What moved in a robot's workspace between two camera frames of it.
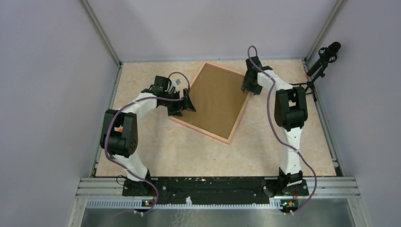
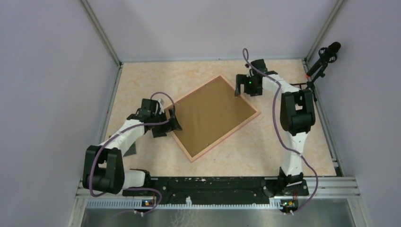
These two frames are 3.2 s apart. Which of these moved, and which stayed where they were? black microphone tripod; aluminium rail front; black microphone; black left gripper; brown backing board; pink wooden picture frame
Moved: brown backing board; pink wooden picture frame; black left gripper
Stayed: black microphone tripod; aluminium rail front; black microphone
